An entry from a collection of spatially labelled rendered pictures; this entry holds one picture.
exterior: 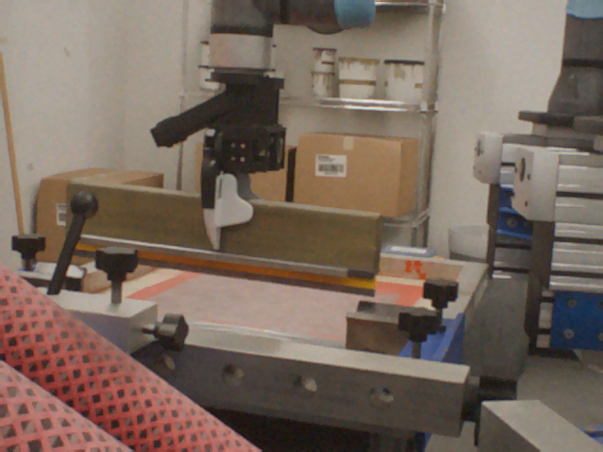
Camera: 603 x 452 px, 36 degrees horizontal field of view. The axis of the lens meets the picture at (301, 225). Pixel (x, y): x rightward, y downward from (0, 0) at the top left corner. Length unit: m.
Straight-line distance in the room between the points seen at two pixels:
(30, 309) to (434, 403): 0.46
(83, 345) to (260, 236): 0.70
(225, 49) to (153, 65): 4.12
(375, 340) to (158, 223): 0.31
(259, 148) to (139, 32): 4.18
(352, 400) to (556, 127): 1.01
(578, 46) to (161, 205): 0.90
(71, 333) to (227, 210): 0.69
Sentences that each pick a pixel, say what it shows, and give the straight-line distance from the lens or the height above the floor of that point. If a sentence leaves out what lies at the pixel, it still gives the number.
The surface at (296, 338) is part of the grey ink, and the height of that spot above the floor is 0.96.
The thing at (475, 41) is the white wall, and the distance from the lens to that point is 4.73.
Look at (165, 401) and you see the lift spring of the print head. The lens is 0.43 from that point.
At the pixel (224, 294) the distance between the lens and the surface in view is 1.43.
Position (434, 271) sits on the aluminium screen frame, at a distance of 1.63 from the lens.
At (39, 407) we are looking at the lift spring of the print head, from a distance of 0.30.
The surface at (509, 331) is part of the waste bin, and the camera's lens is 4.34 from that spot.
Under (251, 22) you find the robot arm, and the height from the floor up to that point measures 1.35.
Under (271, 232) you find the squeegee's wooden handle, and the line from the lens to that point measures 1.10.
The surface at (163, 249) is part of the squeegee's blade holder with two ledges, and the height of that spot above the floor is 1.07.
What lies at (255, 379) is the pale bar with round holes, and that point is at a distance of 0.84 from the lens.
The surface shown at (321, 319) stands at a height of 0.96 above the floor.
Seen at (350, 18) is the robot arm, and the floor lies 1.36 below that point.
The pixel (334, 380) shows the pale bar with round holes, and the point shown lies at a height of 1.03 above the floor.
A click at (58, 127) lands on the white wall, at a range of 4.68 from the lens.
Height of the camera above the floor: 1.28
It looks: 8 degrees down
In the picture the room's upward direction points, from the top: 3 degrees clockwise
